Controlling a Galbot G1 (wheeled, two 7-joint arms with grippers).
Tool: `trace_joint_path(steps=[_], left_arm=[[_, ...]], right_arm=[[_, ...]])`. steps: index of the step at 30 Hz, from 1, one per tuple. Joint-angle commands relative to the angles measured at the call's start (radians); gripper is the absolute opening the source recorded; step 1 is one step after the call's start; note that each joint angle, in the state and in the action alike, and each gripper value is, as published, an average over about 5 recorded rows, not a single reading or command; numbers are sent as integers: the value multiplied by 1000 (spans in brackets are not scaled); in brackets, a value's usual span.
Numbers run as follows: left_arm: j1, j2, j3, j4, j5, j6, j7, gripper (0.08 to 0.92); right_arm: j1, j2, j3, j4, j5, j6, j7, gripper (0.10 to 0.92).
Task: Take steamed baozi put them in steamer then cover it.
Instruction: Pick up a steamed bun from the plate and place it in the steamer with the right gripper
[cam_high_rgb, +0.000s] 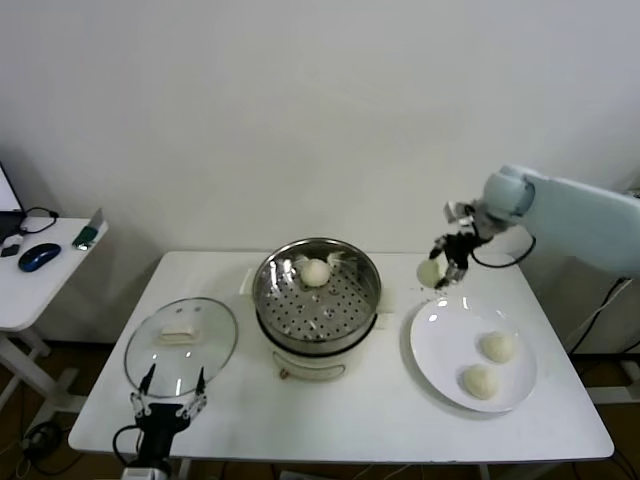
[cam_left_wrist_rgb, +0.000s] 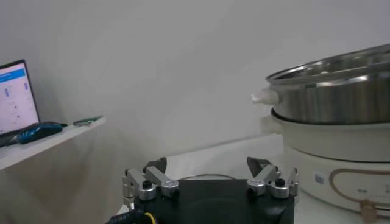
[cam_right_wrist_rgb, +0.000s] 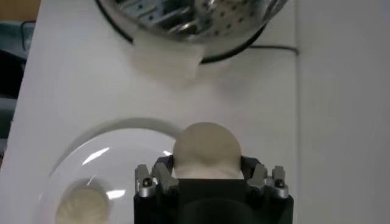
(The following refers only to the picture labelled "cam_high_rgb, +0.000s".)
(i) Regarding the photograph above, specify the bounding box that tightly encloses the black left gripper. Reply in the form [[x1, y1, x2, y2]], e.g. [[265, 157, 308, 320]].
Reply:
[[130, 363, 209, 464]]

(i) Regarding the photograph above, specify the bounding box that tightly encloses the stainless steel steamer basket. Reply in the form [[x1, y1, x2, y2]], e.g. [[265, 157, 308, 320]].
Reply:
[[252, 238, 382, 343]]

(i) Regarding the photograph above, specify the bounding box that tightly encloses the round glass pot lid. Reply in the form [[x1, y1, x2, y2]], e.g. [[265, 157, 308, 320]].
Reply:
[[124, 297, 239, 401]]

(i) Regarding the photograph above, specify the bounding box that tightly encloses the white furniture leg frame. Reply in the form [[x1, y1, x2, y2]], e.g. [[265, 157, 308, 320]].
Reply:
[[584, 359, 640, 405]]

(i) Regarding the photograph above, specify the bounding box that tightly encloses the thin black desk cable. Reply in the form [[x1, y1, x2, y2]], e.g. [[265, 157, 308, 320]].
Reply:
[[19, 206, 60, 236]]

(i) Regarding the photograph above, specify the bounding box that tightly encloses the white side table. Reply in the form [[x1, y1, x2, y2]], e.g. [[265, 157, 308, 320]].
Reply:
[[0, 215, 110, 426]]

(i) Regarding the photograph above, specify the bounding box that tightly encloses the black laptop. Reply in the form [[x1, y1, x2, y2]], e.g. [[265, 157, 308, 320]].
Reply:
[[0, 159, 27, 242]]

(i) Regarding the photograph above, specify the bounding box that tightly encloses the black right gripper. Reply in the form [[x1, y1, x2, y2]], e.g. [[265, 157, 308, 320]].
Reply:
[[429, 232, 481, 289]]

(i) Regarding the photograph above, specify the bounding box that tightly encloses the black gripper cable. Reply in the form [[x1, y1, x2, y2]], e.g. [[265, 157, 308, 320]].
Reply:
[[112, 423, 146, 466], [469, 234, 539, 269]]

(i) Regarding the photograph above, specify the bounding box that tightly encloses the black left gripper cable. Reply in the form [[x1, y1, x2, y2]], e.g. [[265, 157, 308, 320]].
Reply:
[[112, 423, 146, 466]]

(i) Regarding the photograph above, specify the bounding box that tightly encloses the white electric cooker pot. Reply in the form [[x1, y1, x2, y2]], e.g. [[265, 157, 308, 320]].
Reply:
[[240, 267, 397, 382]]

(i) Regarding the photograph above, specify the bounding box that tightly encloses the black wall power cable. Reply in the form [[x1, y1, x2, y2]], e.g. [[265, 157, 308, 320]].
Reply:
[[569, 277, 634, 357]]

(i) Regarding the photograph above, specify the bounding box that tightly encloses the blue computer mouse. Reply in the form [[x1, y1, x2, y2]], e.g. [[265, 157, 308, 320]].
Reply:
[[18, 242, 63, 274]]

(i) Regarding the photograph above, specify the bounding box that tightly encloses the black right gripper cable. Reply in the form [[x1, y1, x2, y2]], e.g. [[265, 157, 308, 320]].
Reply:
[[469, 234, 539, 269]]

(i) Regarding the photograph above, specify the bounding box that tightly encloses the white steamed baozi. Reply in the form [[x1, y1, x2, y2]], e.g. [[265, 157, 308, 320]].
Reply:
[[459, 363, 501, 400], [298, 258, 332, 289], [479, 330, 520, 364], [416, 258, 446, 289]]

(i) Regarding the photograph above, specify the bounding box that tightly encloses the large white plate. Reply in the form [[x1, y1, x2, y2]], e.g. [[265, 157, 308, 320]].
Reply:
[[409, 297, 539, 414]]

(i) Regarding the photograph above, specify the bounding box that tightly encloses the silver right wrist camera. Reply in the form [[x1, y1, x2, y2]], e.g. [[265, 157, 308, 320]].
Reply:
[[444, 199, 476, 226]]

